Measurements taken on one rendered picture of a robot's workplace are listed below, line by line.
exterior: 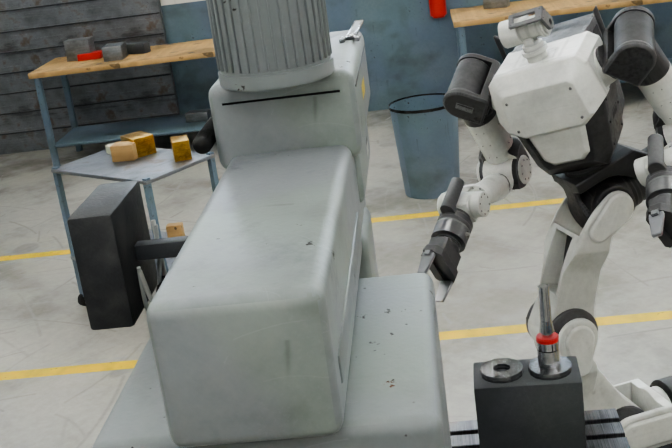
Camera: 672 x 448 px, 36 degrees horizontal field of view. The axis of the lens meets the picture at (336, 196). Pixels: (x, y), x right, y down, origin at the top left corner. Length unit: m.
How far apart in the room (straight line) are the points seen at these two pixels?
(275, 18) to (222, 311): 0.62
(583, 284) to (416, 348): 1.28
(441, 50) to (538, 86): 7.17
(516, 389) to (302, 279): 1.02
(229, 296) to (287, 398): 0.14
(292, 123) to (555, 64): 0.86
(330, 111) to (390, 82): 7.90
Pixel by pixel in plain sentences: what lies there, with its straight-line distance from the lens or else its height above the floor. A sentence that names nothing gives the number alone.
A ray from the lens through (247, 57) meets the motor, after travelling 1.73.
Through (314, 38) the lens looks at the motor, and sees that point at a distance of 1.75.
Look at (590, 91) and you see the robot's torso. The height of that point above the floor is 1.65.
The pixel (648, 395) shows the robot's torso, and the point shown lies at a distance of 3.05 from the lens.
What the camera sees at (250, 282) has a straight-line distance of 1.28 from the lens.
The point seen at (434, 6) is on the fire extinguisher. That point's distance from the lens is 9.47.
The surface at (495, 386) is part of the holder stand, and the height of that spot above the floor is 1.17.
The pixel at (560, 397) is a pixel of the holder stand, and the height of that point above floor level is 1.14.
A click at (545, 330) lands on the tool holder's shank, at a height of 1.27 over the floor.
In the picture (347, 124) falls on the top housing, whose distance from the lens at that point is 1.83.
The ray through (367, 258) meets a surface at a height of 1.55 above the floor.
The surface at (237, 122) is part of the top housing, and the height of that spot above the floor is 1.82.
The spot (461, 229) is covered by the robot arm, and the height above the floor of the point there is 1.35.
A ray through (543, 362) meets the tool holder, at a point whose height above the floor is 1.20.
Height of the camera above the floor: 2.23
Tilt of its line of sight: 18 degrees down
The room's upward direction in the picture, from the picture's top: 8 degrees counter-clockwise
